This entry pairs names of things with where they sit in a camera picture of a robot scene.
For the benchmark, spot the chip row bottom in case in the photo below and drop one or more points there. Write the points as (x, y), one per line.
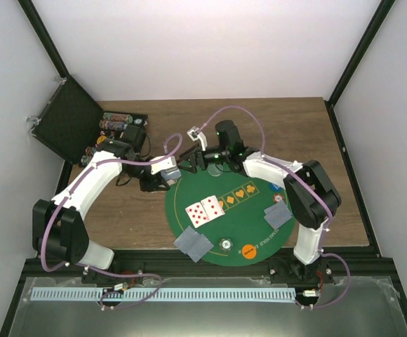
(85, 161)

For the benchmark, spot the light blue slotted cable duct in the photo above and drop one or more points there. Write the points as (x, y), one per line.
(85, 294)

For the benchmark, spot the orange big blind button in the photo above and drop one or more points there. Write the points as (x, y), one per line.
(249, 251)

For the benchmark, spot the orange button in case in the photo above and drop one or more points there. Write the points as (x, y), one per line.
(100, 139)

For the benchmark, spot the chip row top in case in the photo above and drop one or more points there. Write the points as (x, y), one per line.
(118, 117)

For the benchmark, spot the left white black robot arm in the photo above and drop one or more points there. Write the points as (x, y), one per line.
(58, 230)

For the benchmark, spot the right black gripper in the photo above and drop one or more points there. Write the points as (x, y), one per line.
(191, 158)

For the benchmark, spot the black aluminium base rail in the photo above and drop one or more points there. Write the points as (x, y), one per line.
(278, 269)

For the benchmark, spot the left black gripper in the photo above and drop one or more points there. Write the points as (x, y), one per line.
(151, 185)

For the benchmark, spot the three of diamonds card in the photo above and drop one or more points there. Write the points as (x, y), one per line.
(212, 207)

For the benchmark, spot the blue small blind button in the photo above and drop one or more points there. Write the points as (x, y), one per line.
(274, 187)

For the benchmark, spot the black poker chip case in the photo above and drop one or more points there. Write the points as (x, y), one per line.
(69, 123)

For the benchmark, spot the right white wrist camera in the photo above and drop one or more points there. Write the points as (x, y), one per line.
(196, 135)

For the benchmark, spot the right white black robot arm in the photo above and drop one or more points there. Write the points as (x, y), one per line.
(311, 194)

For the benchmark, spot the chip row in case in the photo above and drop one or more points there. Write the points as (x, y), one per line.
(90, 151)
(85, 161)
(112, 125)
(118, 117)

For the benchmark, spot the face-up red diamonds card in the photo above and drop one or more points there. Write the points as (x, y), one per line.
(197, 214)

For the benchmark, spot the clear dealer button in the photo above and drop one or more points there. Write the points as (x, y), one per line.
(214, 171)

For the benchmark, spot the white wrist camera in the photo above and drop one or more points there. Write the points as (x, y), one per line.
(196, 135)
(162, 163)

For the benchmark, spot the round green poker mat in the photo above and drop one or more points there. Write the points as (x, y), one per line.
(243, 200)

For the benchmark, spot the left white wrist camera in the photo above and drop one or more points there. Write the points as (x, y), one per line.
(162, 163)

